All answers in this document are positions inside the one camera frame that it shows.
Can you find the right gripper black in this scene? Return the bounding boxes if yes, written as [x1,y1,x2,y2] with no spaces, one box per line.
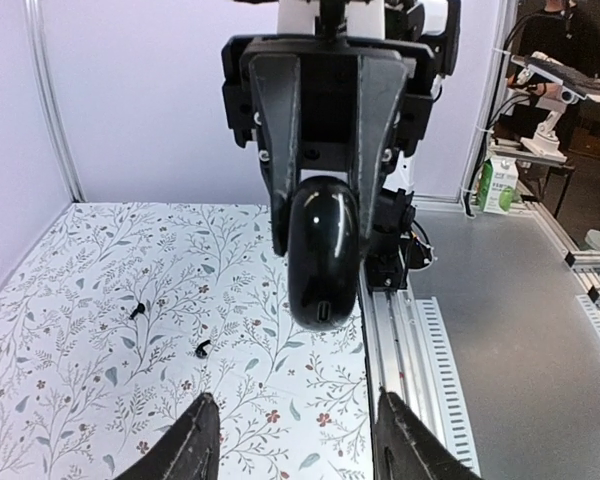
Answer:
[221,34,436,258]

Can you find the floral patterned table mat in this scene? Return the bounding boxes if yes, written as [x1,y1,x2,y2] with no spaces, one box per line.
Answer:
[0,203,373,479]

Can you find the aluminium frame post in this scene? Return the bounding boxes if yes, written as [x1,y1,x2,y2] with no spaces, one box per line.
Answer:
[23,0,86,203]
[461,1,518,219]

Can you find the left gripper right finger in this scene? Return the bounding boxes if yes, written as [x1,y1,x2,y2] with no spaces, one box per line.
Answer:
[372,387,480,480]

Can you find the black earbud charging case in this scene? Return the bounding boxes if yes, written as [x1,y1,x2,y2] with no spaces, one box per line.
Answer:
[287,176,360,332]

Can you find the aluminium rail base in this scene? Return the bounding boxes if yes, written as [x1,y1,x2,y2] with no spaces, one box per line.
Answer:
[360,201,600,479]

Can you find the green white carton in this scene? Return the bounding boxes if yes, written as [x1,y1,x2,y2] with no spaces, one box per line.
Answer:
[477,155,518,215]

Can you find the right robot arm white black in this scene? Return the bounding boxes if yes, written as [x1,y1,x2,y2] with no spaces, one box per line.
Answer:
[221,1,461,294]

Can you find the aluminium frame post left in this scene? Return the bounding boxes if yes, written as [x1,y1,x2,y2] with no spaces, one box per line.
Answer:
[23,0,86,203]

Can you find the black earbud far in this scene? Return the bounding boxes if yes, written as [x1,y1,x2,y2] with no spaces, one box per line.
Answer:
[129,303,146,320]

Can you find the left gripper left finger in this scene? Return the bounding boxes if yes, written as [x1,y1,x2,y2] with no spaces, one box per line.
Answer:
[117,392,220,480]

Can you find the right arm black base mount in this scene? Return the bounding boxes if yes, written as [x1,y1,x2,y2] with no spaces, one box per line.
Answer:
[364,189,434,292]

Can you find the aluminium frame post right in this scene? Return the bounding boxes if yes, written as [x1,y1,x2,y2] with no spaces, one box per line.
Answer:
[461,1,518,219]

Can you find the small white desk robot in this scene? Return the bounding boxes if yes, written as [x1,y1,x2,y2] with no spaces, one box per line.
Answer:
[512,52,600,164]

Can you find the person in black shirt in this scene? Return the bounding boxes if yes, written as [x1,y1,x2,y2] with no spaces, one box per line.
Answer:
[504,0,600,151]

